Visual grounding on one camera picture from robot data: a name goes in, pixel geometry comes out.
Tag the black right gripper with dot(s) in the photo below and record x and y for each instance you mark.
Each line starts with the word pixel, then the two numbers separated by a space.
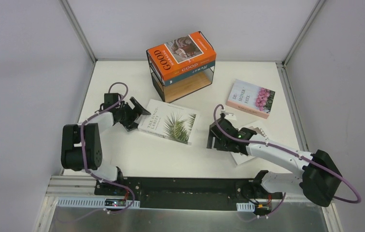
pixel 218 139

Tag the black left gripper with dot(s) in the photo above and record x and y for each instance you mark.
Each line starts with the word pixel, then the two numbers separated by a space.
pixel 131 113

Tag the white Singularity book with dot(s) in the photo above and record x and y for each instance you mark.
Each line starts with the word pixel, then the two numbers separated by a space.
pixel 170 121

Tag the teal Humor book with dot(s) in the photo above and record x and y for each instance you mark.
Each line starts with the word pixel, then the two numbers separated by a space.
pixel 207 69

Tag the orange Good Morning book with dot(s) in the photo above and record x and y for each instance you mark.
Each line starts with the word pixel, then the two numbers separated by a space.
pixel 180 55

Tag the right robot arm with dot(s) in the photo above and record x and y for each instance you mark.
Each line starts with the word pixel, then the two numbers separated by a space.
pixel 313 175

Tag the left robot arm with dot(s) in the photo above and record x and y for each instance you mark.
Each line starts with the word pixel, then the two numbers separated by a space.
pixel 81 145

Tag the pink floral Designer Fate book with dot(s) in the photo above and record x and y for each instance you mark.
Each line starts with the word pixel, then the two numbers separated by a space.
pixel 250 98

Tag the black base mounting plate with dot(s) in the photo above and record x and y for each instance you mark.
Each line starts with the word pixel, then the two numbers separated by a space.
pixel 195 193

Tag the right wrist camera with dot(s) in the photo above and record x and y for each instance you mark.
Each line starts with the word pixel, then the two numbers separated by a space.
pixel 228 116

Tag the black wire wooden shelf rack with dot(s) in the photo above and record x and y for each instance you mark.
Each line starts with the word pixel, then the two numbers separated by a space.
pixel 178 90

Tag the aluminium frame rail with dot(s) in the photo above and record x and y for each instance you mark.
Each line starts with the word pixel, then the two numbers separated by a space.
pixel 83 186

